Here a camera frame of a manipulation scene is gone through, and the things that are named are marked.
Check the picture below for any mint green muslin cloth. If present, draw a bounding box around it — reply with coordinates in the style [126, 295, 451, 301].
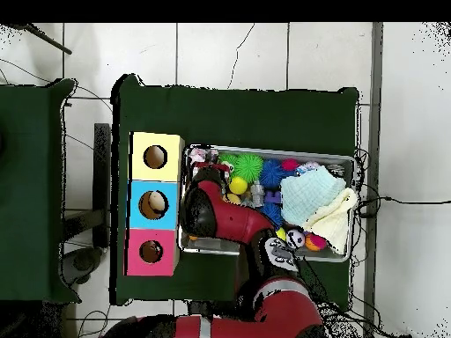
[280, 165, 347, 228]

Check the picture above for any cream yellow muslin cloth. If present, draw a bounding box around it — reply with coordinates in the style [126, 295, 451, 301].
[302, 187, 359, 255]

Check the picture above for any wooden box with three holes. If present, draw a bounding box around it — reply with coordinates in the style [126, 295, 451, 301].
[125, 130, 186, 278]

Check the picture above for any shallow clear mesh bin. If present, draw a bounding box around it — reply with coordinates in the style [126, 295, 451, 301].
[179, 143, 356, 263]

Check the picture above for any colourful printed packet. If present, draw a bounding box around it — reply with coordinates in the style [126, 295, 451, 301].
[186, 145, 219, 165]

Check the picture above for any green furry googly-eyed toy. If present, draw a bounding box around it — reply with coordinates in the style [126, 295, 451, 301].
[218, 153, 238, 174]

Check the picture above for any small yellow ball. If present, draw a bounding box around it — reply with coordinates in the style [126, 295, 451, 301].
[228, 175, 248, 195]

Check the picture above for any green spiky ball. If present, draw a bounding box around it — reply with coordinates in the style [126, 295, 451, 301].
[234, 153, 264, 184]

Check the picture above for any dark green table cloth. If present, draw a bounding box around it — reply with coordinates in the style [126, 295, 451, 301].
[110, 73, 360, 307]

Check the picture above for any blue spiky ball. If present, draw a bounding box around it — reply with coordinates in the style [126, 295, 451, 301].
[262, 203, 284, 228]
[259, 158, 286, 190]

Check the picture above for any black upright panel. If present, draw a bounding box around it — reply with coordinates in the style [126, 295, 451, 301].
[91, 122, 113, 248]

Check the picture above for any black and white soccer ball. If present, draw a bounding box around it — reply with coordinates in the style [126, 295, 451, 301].
[287, 229, 307, 251]

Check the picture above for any grey stand base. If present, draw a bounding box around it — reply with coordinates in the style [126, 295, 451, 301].
[62, 209, 107, 286]

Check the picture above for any green covered side table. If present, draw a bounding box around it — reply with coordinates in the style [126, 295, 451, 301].
[0, 78, 78, 305]

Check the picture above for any black rod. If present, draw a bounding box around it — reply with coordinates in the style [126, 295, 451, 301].
[0, 23, 73, 55]

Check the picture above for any black cable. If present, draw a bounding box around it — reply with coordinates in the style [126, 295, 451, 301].
[355, 195, 451, 214]

